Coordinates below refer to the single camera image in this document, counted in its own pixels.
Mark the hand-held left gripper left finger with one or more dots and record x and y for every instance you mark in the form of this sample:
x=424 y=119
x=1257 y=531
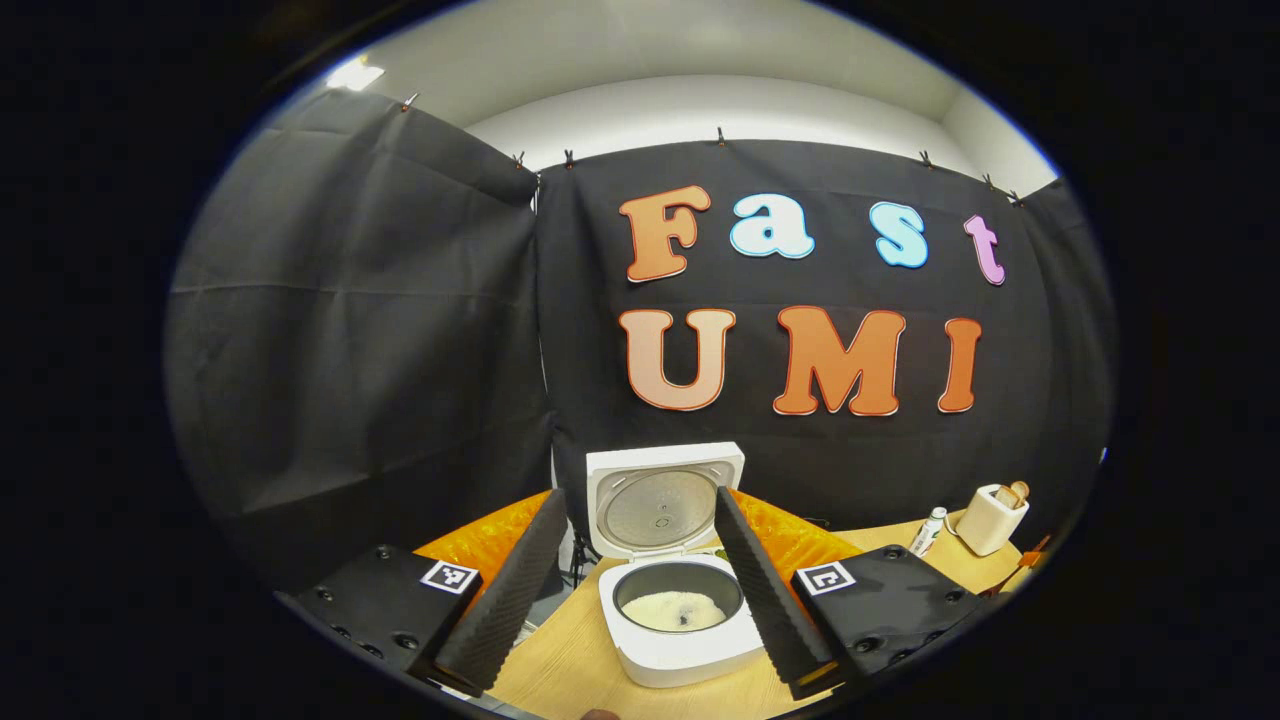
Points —
x=510 y=600

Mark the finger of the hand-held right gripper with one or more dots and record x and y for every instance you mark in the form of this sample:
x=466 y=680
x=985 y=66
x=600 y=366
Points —
x=1032 y=562

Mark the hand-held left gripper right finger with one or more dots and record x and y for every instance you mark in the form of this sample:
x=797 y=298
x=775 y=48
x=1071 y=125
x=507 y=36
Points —
x=765 y=600

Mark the white rice cooker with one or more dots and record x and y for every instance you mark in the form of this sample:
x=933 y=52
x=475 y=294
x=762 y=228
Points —
x=690 y=655

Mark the white rice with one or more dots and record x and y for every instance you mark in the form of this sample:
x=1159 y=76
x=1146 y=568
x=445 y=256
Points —
x=660 y=610

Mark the white toaster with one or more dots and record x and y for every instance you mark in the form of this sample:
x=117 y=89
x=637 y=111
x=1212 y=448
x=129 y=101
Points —
x=985 y=530

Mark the white drink bottle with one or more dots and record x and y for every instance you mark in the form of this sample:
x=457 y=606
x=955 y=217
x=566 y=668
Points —
x=926 y=535

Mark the black backdrop cloth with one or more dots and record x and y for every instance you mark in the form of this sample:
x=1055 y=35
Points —
x=350 y=350

